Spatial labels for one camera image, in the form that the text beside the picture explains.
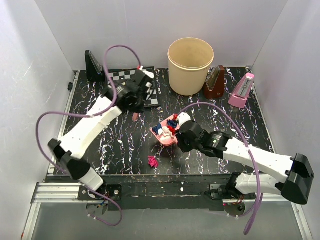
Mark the pink hand brush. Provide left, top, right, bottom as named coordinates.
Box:
left=132, top=113, right=139, bottom=122

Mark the pink dustpan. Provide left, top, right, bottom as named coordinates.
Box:
left=150, top=113, right=180, bottom=147

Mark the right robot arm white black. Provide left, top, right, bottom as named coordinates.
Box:
left=176, top=120, right=315, bottom=205

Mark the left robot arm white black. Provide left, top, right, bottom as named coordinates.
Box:
left=48, top=69, right=155, bottom=200

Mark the black grey chessboard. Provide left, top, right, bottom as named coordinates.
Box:
left=109, top=68, right=160, bottom=108

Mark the red paper scrap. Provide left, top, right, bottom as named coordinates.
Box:
left=167, top=125, right=176, bottom=136

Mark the navy scrap near chessboard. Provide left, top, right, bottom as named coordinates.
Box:
left=167, top=119, right=178, bottom=129

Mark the white scrap near brush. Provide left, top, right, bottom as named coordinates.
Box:
left=158, top=126, right=173, bottom=138

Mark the navy scrap under magenta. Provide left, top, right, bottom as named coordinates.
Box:
left=152, top=123, right=162, bottom=135

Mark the magenta scrap front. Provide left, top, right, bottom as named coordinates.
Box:
left=148, top=156, right=159, bottom=168

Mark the black metronome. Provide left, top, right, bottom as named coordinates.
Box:
left=84, top=50, right=106, bottom=83

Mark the brown metronome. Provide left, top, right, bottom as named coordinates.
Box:
left=203, top=65, right=225, bottom=99

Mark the pink metronome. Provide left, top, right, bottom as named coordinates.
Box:
left=228, top=73, right=255, bottom=109

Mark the beige plastic bucket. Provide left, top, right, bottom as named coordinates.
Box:
left=167, top=37, right=215, bottom=96

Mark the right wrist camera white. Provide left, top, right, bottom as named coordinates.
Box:
left=175, top=112, right=191, bottom=127

